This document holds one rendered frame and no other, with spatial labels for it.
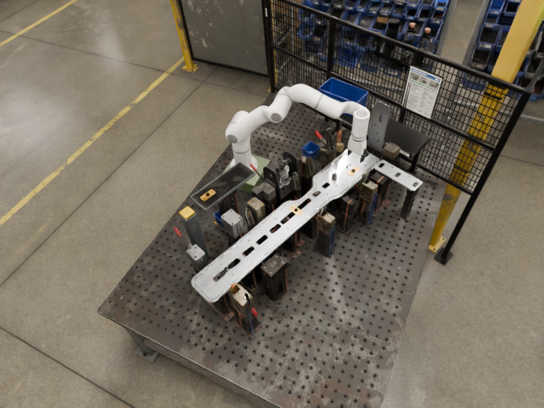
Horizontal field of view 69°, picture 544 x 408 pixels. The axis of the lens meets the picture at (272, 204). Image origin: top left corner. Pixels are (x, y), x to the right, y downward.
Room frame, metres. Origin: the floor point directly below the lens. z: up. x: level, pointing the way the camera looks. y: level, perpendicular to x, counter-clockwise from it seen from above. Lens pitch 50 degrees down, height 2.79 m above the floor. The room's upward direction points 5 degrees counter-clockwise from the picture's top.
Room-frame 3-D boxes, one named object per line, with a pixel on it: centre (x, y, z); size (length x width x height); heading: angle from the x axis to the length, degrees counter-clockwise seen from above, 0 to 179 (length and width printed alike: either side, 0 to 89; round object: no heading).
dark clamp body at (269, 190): (1.55, 0.02, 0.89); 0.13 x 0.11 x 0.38; 41
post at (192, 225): (1.35, 0.46, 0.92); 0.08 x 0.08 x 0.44; 41
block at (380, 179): (1.63, -0.67, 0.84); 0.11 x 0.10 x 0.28; 41
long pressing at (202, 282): (1.40, -0.12, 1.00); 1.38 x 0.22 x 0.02; 131
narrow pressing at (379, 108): (1.89, -0.69, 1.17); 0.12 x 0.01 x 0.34; 41
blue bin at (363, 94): (2.30, -0.56, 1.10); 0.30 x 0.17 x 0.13; 48
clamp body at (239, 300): (0.89, 0.19, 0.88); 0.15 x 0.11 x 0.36; 41
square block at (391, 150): (1.81, -0.78, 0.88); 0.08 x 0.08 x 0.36; 41
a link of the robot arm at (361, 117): (1.69, -0.52, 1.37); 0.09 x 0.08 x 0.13; 158
